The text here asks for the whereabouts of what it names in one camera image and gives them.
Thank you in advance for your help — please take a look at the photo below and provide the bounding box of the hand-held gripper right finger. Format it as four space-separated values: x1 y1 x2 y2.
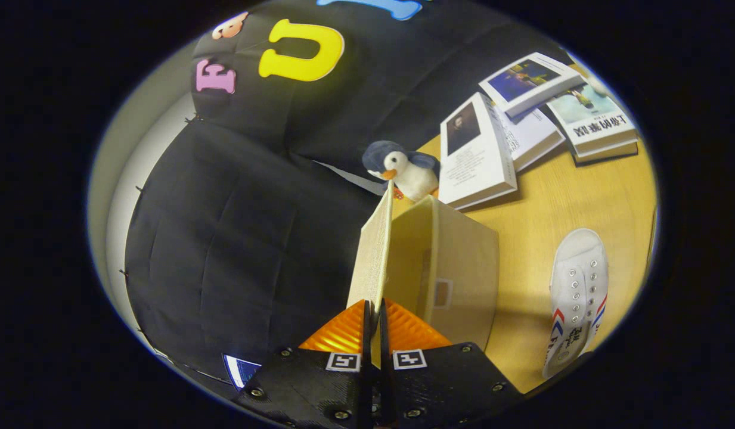
378 298 523 429

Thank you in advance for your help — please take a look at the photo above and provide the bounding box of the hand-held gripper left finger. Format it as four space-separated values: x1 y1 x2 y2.
233 300 374 429

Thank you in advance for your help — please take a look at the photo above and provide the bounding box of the beige fabric storage box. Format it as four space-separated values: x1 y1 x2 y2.
346 181 500 367

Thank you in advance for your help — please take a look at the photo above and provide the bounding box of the white striped canvas shoe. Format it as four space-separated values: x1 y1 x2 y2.
542 228 610 380

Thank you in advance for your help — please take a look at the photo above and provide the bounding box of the blue lit screen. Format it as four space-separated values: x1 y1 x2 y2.
222 354 262 389

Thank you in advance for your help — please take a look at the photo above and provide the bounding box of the grey penguin plush toy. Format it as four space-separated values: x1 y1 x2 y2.
361 140 441 202

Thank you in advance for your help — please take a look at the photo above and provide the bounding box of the white book with portrait cover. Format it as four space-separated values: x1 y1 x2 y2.
439 91 519 211

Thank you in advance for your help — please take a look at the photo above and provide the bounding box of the plain white book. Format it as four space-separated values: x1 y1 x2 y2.
492 101 566 173

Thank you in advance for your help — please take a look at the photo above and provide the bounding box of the book with blue picture cover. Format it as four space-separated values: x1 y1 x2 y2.
478 52 584 118

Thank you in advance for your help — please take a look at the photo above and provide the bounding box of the book with pale teal cover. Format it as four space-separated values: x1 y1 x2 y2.
546 83 640 164

